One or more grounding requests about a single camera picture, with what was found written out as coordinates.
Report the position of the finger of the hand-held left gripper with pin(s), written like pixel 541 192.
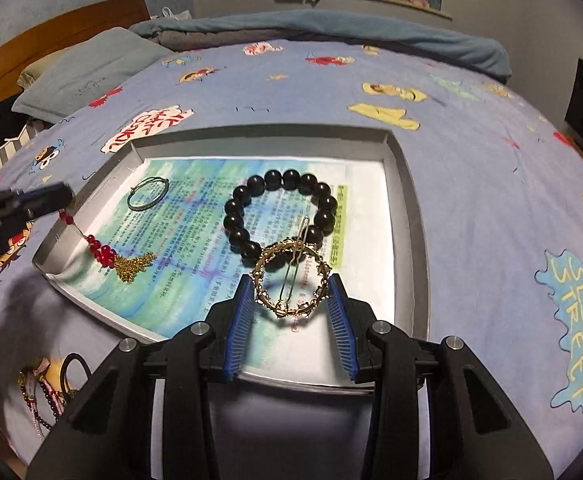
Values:
pixel 46 191
pixel 46 206

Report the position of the printed paper sheet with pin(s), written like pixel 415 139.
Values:
pixel 186 220

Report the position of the cartoon printed blue bed sheet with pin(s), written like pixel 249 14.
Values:
pixel 471 185

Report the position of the thin green bangle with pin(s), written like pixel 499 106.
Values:
pixel 139 206

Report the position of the beige pillow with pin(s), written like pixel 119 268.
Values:
pixel 36 70

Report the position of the blue blanket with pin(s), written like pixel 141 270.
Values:
pixel 371 35

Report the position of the grey blue pillow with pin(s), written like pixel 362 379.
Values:
pixel 91 70

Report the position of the grey blanket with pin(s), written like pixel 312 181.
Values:
pixel 196 40

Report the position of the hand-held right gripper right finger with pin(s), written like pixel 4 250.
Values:
pixel 344 332

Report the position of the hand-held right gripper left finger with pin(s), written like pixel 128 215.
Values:
pixel 239 327

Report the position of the grey cardboard tray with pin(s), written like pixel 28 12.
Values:
pixel 411 220

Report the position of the wooden headboard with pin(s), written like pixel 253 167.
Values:
pixel 46 35

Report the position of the window shelf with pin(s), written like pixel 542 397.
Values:
pixel 371 0

